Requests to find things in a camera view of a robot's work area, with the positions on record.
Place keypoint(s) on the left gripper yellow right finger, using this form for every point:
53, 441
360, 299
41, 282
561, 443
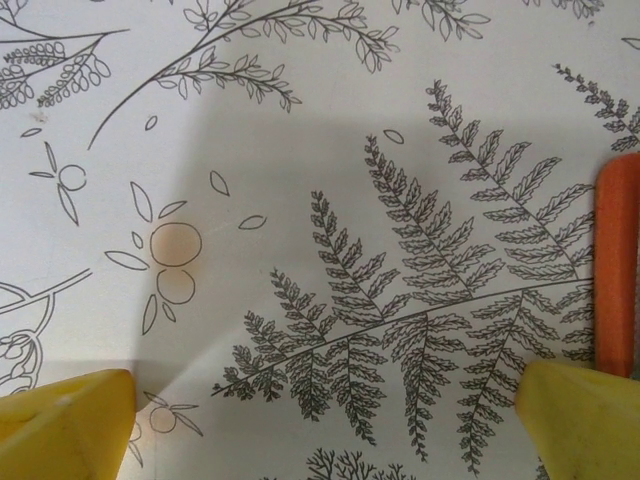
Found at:
590, 425

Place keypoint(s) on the orange card holder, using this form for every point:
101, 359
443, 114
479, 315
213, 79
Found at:
615, 250

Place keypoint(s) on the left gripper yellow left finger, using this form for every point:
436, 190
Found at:
65, 430

